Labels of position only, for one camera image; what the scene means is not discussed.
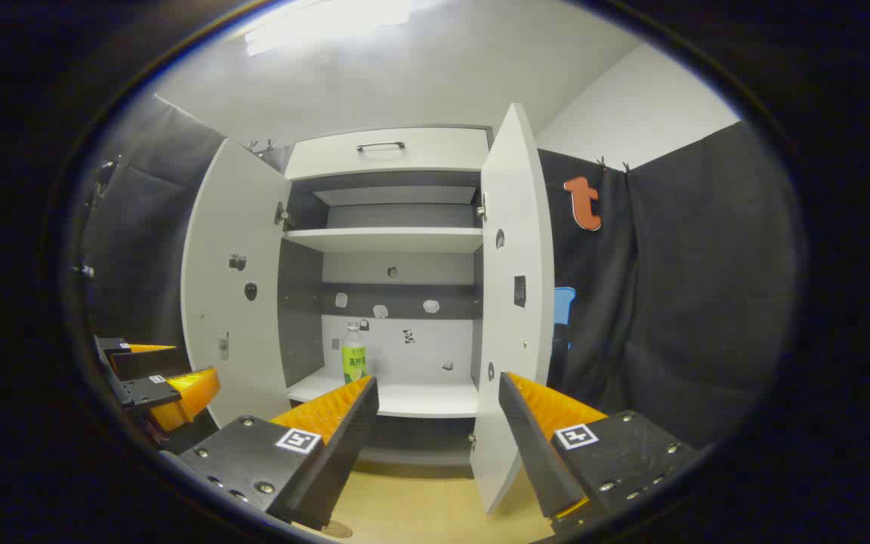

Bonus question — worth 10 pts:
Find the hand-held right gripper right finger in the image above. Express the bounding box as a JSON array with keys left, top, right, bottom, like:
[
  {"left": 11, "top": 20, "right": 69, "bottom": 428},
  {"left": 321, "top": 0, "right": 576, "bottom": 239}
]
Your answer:
[{"left": 498, "top": 372, "right": 700, "bottom": 539}]

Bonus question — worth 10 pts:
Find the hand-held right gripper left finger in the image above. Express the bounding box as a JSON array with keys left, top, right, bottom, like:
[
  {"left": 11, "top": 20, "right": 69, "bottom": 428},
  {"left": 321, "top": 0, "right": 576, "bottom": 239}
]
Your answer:
[{"left": 178, "top": 376, "right": 380, "bottom": 531}]

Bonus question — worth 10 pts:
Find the clear bottle with green label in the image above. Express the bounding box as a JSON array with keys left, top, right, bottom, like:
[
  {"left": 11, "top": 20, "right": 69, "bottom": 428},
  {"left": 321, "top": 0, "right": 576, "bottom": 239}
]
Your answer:
[{"left": 341, "top": 321, "right": 369, "bottom": 385}]

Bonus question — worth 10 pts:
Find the white cabinet door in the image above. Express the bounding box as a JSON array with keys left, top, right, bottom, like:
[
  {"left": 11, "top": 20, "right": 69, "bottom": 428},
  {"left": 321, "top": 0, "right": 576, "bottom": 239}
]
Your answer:
[
  {"left": 180, "top": 138, "right": 293, "bottom": 429},
  {"left": 470, "top": 103, "right": 557, "bottom": 515}
]

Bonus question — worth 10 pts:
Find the white cabinet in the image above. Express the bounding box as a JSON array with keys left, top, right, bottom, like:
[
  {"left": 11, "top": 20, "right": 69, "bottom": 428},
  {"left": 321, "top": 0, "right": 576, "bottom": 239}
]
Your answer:
[{"left": 276, "top": 125, "right": 496, "bottom": 467}]

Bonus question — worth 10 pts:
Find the white cabinet drawer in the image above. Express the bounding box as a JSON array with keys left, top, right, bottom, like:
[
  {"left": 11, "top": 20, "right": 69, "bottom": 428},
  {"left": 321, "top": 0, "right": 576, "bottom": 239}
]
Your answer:
[{"left": 284, "top": 127, "right": 490, "bottom": 181}]

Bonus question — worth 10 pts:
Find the black backdrop cloth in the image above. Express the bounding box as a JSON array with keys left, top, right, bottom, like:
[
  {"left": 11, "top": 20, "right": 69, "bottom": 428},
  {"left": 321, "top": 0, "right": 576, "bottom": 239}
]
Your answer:
[{"left": 80, "top": 94, "right": 802, "bottom": 450}]

